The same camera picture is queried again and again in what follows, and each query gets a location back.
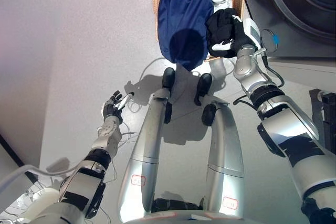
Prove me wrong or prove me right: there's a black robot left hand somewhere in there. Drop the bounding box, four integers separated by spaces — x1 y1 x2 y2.
102 90 135 125

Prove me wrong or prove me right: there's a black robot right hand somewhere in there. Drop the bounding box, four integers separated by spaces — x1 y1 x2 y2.
209 15 261 59

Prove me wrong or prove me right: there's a black garment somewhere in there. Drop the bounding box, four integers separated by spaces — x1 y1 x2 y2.
204 8 238 49

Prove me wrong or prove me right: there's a grey front-load washing machine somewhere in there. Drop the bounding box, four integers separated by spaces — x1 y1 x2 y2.
244 0 336 58

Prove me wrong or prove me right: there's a black robot right foot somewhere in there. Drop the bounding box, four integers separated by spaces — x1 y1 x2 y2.
194 73 213 107

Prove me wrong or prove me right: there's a black robot foot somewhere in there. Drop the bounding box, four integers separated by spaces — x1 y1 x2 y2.
162 67 176 90
194 73 213 107

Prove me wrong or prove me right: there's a black robot left foot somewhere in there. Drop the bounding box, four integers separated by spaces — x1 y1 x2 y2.
162 67 176 90

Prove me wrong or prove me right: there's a dark blue garment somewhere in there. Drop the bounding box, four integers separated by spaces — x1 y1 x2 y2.
156 0 215 72

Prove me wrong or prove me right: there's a silver robot right leg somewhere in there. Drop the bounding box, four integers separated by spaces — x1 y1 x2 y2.
201 98 246 220

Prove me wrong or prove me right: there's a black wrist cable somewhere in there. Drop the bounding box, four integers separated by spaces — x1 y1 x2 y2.
233 28 286 107

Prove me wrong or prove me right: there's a black metal frame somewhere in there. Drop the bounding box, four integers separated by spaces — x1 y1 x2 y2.
309 89 336 154

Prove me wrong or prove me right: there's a white hose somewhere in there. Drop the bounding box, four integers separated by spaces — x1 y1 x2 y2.
0 164 80 191

